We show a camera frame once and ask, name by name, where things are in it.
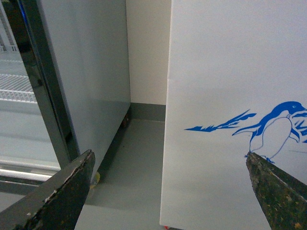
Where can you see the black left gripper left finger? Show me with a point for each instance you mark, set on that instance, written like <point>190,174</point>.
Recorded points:
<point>57,203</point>

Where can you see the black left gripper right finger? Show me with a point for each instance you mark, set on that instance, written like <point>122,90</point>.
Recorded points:
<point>282,198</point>

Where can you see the fridge caster wheel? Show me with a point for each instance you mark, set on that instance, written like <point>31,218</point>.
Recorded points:
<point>125,121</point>

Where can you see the grey upright display fridge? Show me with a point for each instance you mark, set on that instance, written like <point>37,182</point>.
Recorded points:
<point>75,54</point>

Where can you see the yellow floor debris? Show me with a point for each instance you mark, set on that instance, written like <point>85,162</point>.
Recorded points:
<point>95,180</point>

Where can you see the white blue chest freezer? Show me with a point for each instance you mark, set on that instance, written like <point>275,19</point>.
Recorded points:
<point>237,83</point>

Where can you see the white wire fridge shelf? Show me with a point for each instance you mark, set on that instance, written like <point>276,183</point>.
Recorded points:
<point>16,88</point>

